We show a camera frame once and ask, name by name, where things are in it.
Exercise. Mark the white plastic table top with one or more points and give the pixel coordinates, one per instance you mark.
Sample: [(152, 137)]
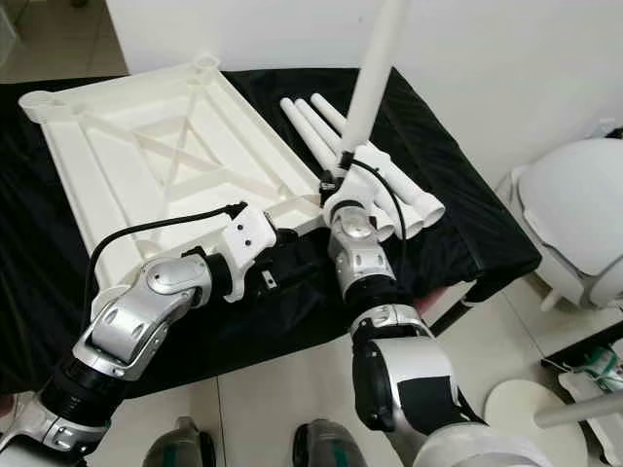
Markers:
[(97, 165)]

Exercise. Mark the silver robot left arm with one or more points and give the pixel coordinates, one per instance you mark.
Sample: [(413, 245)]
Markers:
[(146, 311)]

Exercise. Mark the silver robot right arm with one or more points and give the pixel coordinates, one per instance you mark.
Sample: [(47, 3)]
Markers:
[(365, 263)]

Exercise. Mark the black table cloth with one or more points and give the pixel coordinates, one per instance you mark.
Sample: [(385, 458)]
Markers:
[(477, 195)]

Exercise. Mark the black metal table leg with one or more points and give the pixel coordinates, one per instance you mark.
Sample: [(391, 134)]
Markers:
[(456, 319)]

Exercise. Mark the grey green robot right leg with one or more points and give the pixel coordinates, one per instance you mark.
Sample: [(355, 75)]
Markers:
[(326, 448)]

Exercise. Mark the grey green robot leg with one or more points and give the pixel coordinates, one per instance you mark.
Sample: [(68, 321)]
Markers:
[(326, 448), (183, 446)]

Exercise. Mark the grey green robot left leg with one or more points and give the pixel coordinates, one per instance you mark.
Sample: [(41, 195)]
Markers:
[(183, 446)]

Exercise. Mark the white plastic chair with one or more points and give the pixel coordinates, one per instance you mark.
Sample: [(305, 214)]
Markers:
[(574, 214)]

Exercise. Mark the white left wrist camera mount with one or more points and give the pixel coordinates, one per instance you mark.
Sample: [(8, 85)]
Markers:
[(248, 238)]

